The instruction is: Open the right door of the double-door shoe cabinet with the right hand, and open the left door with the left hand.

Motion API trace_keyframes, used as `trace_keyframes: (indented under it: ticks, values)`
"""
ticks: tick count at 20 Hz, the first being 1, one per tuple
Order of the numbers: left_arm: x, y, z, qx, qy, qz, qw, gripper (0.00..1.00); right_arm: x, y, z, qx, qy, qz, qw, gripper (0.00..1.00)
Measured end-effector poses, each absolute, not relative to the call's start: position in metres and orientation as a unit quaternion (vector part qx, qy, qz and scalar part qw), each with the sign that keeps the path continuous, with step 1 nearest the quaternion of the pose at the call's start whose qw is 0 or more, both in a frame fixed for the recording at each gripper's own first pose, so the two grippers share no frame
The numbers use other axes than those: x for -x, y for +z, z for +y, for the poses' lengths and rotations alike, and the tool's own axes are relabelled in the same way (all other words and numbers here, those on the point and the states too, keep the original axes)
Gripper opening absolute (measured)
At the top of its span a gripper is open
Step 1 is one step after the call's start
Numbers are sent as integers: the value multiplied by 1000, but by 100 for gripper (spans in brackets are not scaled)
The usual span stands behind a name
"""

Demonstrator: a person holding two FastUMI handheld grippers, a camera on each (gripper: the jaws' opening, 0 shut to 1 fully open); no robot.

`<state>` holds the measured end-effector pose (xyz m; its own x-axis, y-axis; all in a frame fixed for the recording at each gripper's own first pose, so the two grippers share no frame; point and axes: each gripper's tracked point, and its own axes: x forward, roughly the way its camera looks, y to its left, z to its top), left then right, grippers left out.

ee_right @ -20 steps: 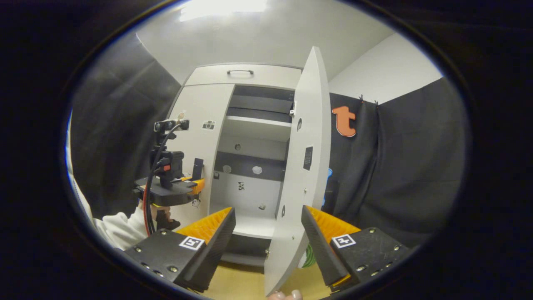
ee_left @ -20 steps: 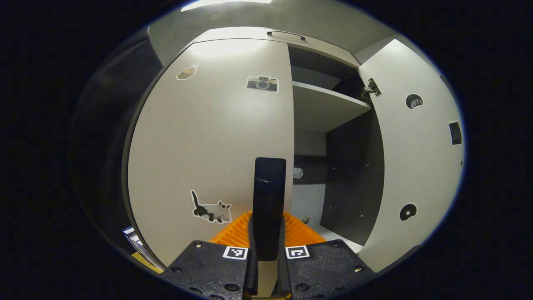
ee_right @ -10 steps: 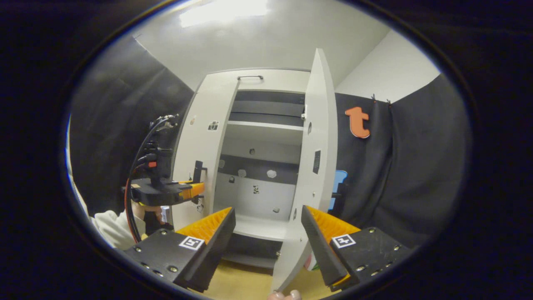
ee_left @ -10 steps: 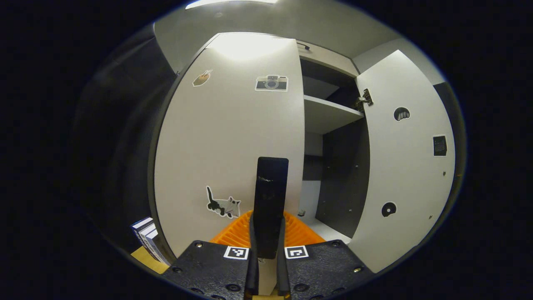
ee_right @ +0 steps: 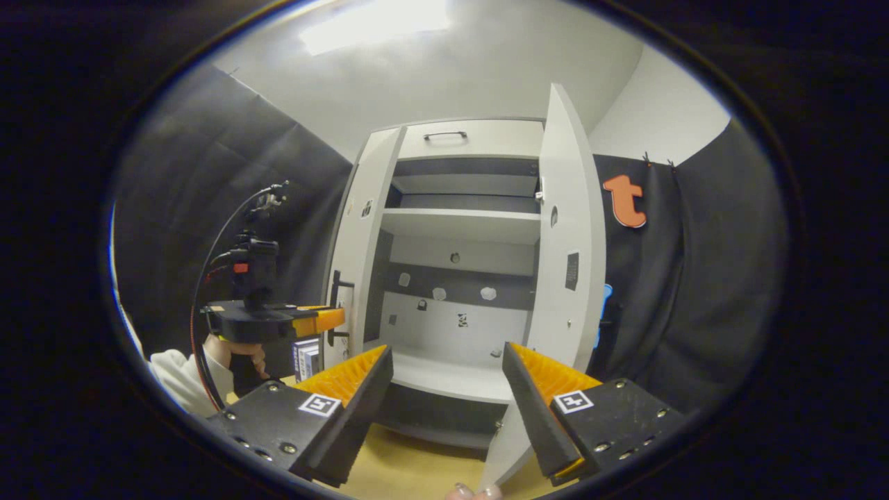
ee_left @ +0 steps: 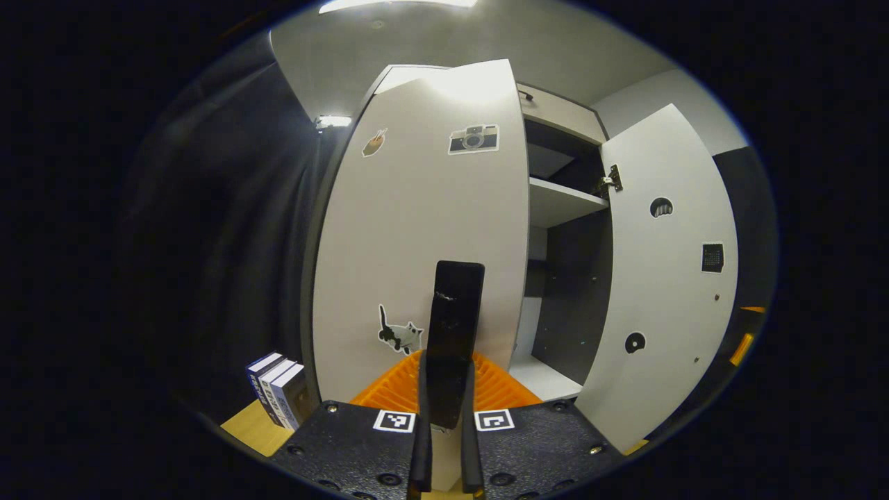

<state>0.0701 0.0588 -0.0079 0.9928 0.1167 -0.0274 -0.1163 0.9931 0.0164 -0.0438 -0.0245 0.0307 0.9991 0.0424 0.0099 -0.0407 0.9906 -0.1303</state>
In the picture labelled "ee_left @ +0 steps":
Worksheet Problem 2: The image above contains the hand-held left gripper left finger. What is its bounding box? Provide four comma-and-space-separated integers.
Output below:
268, 349, 434, 500

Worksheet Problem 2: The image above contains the white double-door shoe cabinet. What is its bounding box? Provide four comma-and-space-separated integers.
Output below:
302, 62, 615, 417

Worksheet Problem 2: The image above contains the metal door hinge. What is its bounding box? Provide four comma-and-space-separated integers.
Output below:
592, 165, 624, 200

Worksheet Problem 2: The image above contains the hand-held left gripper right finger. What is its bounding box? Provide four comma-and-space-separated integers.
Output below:
460, 351, 626, 500

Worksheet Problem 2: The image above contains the white cabinet shelf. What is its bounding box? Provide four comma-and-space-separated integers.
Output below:
529, 177, 610, 228

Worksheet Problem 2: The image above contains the ceiling light panel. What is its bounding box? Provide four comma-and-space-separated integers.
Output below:
318, 0, 480, 15

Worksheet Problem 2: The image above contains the white shoe cabinet door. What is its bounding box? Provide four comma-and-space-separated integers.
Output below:
575, 104, 739, 453
311, 59, 530, 417

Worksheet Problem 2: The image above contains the black door handle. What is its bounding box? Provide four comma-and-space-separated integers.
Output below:
420, 260, 485, 430

